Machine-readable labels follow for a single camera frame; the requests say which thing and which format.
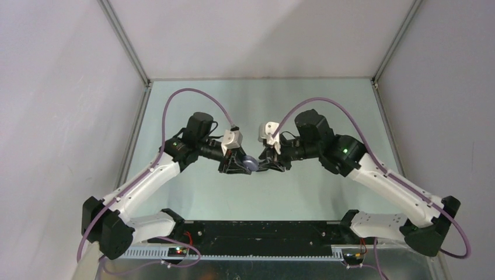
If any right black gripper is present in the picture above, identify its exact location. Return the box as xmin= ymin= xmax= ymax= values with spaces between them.
xmin=259 ymin=134 xmax=321 ymax=172

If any purple earbud charging case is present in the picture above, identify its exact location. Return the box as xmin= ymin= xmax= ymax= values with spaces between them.
xmin=242 ymin=155 xmax=259 ymax=172

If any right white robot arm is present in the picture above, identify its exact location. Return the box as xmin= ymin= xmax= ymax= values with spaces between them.
xmin=259 ymin=109 xmax=461 ymax=257

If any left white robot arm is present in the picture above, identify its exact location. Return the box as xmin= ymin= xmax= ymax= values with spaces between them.
xmin=82 ymin=112 xmax=259 ymax=260

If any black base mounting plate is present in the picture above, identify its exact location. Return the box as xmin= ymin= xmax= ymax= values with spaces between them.
xmin=167 ymin=220 xmax=374 ymax=257

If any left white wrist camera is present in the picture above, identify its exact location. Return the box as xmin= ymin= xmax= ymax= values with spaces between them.
xmin=221 ymin=127 xmax=243 ymax=156

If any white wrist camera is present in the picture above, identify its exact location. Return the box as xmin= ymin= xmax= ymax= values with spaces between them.
xmin=221 ymin=127 xmax=243 ymax=156
xmin=258 ymin=121 xmax=281 ymax=155

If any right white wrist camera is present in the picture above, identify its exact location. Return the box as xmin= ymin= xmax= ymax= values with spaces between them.
xmin=258 ymin=121 xmax=281 ymax=155

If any aluminium frame rail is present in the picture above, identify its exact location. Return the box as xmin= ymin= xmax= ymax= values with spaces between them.
xmin=97 ymin=0 xmax=151 ymax=111

